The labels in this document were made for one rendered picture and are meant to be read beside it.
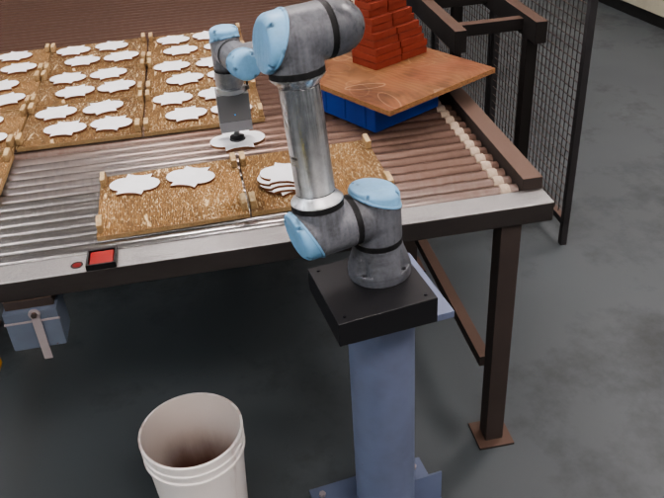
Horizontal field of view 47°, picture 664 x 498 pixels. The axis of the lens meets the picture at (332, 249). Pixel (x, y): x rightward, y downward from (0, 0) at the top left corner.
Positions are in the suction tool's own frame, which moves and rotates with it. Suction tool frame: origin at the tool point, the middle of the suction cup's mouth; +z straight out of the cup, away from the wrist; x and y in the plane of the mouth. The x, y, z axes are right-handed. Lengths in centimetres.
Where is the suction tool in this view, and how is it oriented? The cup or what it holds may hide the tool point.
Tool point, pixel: (238, 142)
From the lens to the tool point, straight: 212.9
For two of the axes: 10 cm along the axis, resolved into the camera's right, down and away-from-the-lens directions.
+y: -9.8, 1.6, -1.5
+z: 0.5, 8.3, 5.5
